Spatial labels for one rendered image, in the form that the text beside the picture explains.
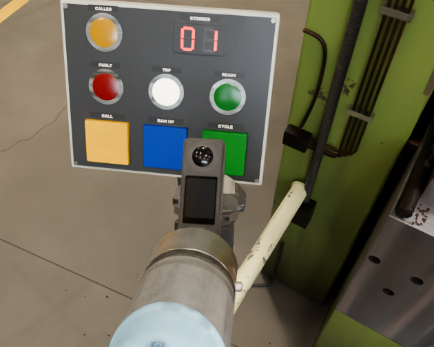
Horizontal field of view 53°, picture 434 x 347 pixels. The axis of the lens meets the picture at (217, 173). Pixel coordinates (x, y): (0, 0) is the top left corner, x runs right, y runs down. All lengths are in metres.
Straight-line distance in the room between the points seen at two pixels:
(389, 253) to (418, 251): 0.06
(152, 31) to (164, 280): 0.45
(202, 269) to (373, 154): 0.70
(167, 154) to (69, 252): 1.17
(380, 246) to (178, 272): 0.59
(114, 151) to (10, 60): 2.09
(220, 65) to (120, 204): 1.31
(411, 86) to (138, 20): 0.50
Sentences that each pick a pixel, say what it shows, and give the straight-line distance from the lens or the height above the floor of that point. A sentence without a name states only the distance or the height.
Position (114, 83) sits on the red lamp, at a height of 1.10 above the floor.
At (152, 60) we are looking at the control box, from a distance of 0.72.
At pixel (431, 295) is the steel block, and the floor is 0.74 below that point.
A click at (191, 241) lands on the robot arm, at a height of 1.20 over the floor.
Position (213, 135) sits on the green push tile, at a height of 1.04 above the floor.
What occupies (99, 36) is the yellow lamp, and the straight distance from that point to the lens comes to 0.74.
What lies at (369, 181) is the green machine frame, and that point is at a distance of 1.09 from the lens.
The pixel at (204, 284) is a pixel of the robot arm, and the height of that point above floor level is 1.23.
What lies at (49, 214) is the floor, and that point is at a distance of 1.99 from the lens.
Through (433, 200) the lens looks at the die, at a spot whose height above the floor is 0.93.
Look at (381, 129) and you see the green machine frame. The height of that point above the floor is 0.91.
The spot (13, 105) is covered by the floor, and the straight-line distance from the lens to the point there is 2.51.
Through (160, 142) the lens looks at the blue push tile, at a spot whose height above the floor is 1.02.
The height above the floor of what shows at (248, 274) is 0.64.
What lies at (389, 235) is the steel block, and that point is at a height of 0.86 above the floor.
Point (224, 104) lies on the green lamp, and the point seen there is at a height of 1.08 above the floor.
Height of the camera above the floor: 1.57
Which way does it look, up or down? 52 degrees down
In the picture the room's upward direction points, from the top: straight up
